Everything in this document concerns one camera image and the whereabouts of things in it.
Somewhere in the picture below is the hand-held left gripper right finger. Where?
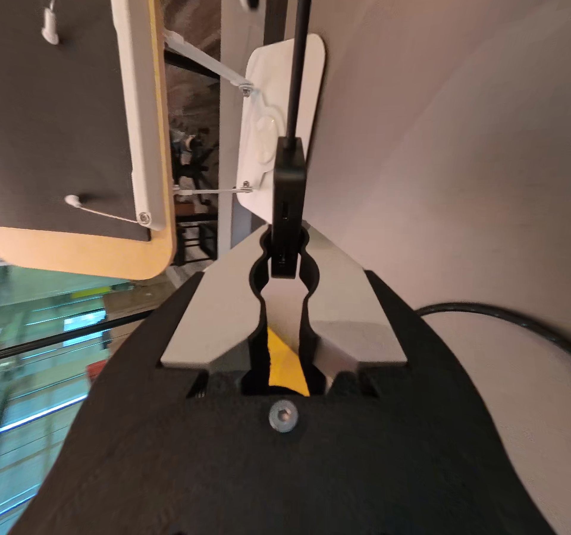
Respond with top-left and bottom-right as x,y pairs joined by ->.
298,223 -> 409,381

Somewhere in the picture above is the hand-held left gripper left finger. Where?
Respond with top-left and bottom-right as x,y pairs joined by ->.
159,226 -> 274,377

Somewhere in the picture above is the yellow plastic bin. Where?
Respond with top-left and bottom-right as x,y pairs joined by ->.
267,325 -> 311,397

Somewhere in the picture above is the green plug braided HDMI cable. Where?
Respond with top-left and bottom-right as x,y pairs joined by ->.
414,302 -> 571,353

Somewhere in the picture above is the black square USB hub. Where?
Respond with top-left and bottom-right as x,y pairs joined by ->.
270,0 -> 317,280

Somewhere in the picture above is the white board stand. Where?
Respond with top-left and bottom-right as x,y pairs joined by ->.
106,0 -> 329,232

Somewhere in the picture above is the black pole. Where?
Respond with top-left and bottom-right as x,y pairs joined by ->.
0,307 -> 154,359

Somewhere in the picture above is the black chair base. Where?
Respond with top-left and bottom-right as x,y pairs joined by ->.
171,126 -> 211,187

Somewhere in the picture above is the thin white wire clip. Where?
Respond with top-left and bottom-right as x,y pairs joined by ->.
65,194 -> 150,224
41,0 -> 92,46

